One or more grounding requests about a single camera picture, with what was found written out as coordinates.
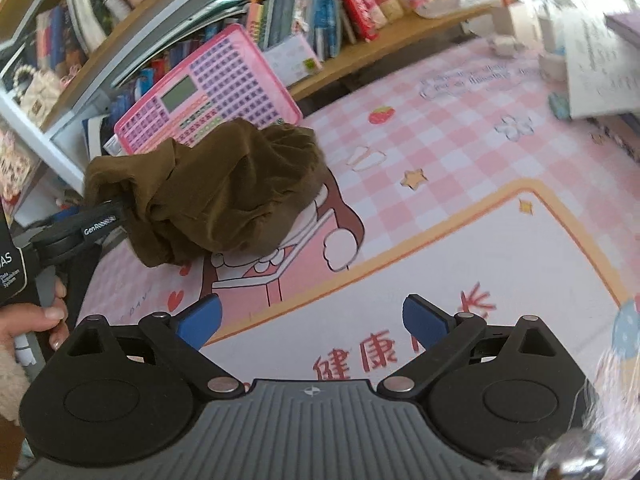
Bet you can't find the brown cloth garment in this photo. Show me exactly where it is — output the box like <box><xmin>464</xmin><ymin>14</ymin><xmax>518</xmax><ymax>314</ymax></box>
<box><xmin>84</xmin><ymin>119</ymin><xmax>328</xmax><ymax>268</ymax></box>

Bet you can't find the person's left hand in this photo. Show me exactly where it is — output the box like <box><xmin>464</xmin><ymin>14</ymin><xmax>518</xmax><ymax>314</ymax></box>
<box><xmin>0</xmin><ymin>278</ymin><xmax>70</xmax><ymax>356</ymax></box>

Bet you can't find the pink checkered desk mat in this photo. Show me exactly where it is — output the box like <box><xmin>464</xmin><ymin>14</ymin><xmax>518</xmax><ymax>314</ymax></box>
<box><xmin>81</xmin><ymin>40</ymin><xmax>639</xmax><ymax>382</ymax></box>

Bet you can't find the wooden bookshelf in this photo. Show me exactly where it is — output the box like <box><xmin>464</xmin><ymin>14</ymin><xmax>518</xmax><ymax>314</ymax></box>
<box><xmin>1</xmin><ymin>0</ymin><xmax>498</xmax><ymax>192</ymax></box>

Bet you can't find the pink keyboard learning tablet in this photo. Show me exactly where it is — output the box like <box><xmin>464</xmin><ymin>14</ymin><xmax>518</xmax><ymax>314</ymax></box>
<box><xmin>114</xmin><ymin>24</ymin><xmax>303</xmax><ymax>154</ymax></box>

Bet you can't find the white card box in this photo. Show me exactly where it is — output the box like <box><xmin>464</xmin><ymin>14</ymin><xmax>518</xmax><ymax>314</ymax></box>
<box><xmin>264</xmin><ymin>32</ymin><xmax>322</xmax><ymax>88</ymax></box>

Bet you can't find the white paper sheet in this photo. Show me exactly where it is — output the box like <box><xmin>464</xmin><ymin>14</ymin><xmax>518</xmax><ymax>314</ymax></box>
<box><xmin>562</xmin><ymin>10</ymin><xmax>639</xmax><ymax>119</ymax></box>

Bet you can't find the red book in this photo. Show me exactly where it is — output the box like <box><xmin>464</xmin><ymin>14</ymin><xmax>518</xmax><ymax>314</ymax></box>
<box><xmin>343</xmin><ymin>0</ymin><xmax>378</xmax><ymax>41</ymax></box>

